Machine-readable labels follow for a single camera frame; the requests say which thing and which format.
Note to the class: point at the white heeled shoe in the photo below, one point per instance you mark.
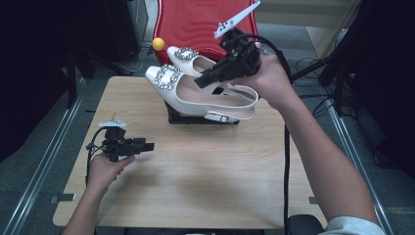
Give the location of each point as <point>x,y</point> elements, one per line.
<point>176,58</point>
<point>182,98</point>

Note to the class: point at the person's left hand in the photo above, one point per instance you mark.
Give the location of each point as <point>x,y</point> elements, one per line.
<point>102,174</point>

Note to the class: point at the grey tape tab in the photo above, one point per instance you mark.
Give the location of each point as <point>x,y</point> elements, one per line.
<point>312,200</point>
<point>62,198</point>

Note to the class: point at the black metal stand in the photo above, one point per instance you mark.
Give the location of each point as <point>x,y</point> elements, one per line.
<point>71,91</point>

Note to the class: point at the dark curtain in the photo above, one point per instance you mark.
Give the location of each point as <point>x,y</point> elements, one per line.
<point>29,65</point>
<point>385,81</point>

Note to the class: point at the black tripod stand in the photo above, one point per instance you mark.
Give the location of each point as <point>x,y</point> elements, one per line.
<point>313,68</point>

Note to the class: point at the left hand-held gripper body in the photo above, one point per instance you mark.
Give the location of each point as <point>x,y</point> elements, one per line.
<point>115,145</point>

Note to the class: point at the metal floor rail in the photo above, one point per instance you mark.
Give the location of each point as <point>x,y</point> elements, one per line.
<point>362,179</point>
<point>44,163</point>

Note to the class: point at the red and black shoe rack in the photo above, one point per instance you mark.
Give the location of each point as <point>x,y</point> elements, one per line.
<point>189,23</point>

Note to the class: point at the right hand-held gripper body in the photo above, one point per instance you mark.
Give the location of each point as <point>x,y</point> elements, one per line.
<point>243,58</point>

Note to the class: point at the beige wooden board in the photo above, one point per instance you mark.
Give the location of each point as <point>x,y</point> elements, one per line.
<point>326,39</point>

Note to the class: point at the black cabinet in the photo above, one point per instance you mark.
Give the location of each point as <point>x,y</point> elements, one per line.
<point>120,29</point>

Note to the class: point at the person's right hand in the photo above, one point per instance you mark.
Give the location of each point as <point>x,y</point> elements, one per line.
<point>275,81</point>

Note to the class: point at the person's light grey shirt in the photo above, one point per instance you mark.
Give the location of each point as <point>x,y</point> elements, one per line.
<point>355,228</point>

